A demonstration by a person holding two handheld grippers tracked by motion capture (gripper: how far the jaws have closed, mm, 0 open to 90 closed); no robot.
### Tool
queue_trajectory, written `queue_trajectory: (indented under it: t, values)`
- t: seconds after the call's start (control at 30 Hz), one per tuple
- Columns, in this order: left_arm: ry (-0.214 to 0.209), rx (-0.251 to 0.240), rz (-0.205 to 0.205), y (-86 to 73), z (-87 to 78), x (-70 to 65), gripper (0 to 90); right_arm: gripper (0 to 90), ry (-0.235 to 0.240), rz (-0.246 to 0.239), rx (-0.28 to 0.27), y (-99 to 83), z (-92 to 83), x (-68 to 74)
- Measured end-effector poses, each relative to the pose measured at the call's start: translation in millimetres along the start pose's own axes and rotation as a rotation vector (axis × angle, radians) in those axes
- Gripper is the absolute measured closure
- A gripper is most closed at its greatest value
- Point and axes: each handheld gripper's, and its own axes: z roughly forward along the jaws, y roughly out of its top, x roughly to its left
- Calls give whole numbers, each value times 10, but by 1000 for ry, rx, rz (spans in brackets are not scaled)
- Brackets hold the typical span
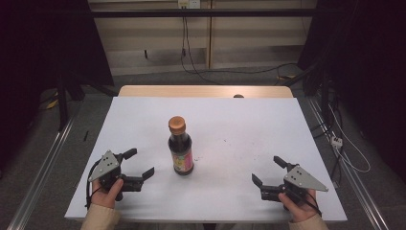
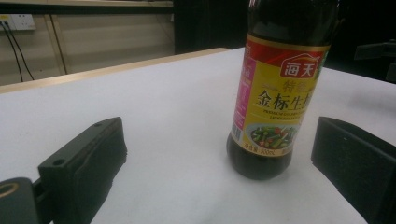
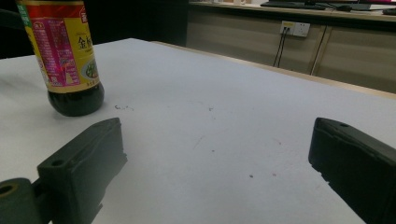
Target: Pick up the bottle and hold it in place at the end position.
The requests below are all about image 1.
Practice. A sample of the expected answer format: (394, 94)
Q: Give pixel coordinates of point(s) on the wooden table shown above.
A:
(191, 91)

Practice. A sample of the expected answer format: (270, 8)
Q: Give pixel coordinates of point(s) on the person's right hand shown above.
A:
(301, 211)

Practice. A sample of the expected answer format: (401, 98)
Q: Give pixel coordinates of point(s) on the dark sauce bottle orange cap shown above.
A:
(181, 143)

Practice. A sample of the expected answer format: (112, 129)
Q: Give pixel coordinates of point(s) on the white wall socket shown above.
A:
(189, 4)

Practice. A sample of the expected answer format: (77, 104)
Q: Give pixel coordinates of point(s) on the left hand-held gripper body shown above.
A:
(107, 166)

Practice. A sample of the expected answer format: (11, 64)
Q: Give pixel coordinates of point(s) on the white table mat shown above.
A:
(239, 127)

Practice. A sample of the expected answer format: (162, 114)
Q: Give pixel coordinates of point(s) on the person's left hand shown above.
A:
(105, 198)

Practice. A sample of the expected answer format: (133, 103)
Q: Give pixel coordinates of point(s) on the black metal stand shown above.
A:
(325, 92)
(62, 105)

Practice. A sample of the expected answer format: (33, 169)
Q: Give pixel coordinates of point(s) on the aluminium floor rail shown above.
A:
(41, 172)
(354, 179)

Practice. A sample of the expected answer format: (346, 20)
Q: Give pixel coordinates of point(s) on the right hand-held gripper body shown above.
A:
(301, 179)

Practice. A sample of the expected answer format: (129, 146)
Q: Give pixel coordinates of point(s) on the small black floor object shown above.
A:
(85, 135)

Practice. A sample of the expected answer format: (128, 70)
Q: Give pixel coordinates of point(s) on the dark curtain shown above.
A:
(367, 64)
(38, 48)

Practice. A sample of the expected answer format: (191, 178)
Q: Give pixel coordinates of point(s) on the white power strip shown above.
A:
(336, 141)

